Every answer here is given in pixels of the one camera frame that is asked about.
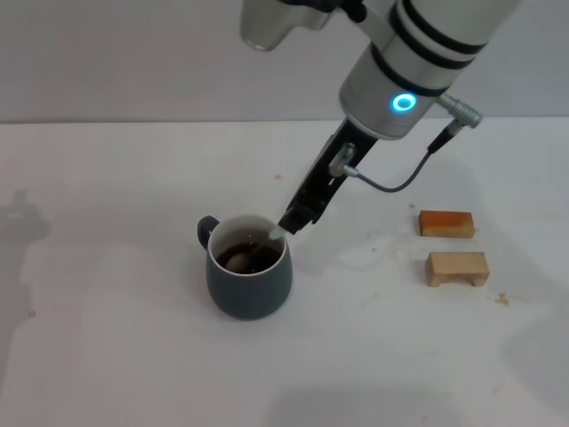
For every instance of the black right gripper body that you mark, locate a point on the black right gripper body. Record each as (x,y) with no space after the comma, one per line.
(324,178)

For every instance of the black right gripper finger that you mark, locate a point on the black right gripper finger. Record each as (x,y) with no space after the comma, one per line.
(297,220)
(317,218)

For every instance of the grey ceramic cup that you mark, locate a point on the grey ceramic cup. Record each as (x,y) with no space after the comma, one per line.
(249,295)

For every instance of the dark coffee liquid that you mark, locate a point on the dark coffee liquid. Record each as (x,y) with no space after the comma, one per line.
(264,263)

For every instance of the orange stained wooden block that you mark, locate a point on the orange stained wooden block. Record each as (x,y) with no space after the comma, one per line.
(444,224)

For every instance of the light notched wooden block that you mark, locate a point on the light notched wooden block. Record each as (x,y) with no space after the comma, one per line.
(458,267)

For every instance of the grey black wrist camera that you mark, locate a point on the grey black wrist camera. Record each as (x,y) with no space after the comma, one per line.
(266,26)

